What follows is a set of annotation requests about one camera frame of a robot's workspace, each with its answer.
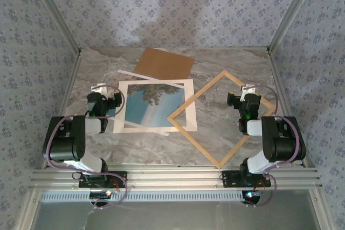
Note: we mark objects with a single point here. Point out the tree and sky photo print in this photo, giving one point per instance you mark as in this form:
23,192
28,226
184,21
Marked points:
151,106

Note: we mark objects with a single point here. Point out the brown backing board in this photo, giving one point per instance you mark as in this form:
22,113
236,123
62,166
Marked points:
164,63

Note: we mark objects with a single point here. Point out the white mat board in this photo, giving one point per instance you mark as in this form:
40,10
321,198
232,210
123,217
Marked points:
190,106

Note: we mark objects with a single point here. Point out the light wooden picture frame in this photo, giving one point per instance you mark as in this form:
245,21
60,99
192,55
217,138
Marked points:
194,143

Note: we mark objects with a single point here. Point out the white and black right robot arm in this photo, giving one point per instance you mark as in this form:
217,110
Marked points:
283,143

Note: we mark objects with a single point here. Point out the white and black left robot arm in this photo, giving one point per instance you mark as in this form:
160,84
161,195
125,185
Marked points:
67,138

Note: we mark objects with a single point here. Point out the small electronics board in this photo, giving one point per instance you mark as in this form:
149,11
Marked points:
101,194
250,195

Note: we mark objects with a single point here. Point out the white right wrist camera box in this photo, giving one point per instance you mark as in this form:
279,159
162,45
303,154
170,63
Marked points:
246,90

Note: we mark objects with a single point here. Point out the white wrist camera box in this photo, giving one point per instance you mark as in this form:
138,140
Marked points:
246,90
101,87

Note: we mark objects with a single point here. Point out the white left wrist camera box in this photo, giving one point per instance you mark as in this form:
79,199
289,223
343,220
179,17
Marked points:
101,87

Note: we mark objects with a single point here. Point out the aluminium side rail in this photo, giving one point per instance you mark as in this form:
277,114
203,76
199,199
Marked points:
279,79
71,79

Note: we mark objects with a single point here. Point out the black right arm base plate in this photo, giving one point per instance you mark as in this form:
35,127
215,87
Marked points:
229,180

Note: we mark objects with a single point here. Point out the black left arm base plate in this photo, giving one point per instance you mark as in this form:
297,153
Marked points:
121,180

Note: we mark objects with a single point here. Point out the aluminium corner post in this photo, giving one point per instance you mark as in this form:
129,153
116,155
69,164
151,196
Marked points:
293,12
54,12

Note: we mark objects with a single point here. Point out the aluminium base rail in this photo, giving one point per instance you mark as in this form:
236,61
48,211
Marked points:
175,178

